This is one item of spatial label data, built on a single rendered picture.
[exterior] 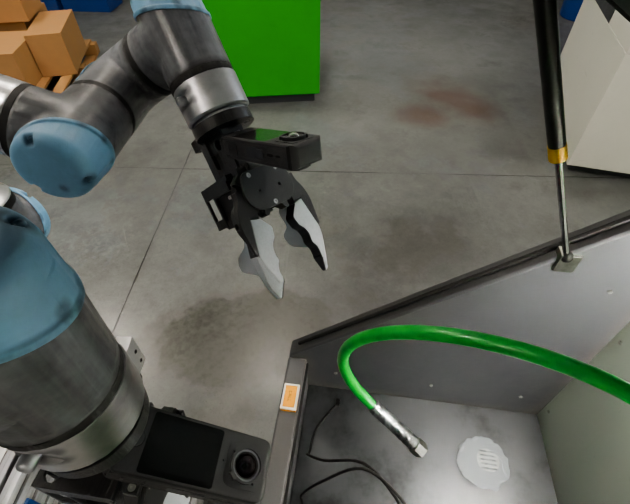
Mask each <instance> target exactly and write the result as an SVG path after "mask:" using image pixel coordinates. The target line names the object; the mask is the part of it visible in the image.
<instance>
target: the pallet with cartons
mask: <svg viewBox="0 0 630 504"><path fill-rule="evenodd" d="M99 52H100V50H99V47H98V44H97V41H91V39H83V36H82V34H81V31H80V29H79V26H78V24H77V21H76V18H75V16H74V13H73V11H72V9H68V10H54V11H48V10H47V8H46V6H45V3H44V2H41V1H40V0H0V74H3V75H6V76H9V77H12V78H15V79H18V80H21V81H24V82H27V83H30V84H32V85H35V86H38V87H41V88H44V89H46V88H47V86H48V84H49V83H50V81H51V79H52V78H53V76H61V77H60V79H59V81H58V82H57V84H56V86H55V88H54V90H53V92H56V93H62V92H63V91H64V90H65V89H66V88H67V87H68V86H69V84H70V82H71V80H72V79H74V81H75V79H76V78H77V77H78V76H79V75H80V73H81V71H82V70H83V69H84V68H85V67H86V66H87V65H88V64H90V63H92V62H94V61H96V58H97V56H98V54H99ZM84 56H86V57H85V59H84V61H83V63H81V62H82V59H83V57H84ZM74 81H73V82H74Z"/></svg>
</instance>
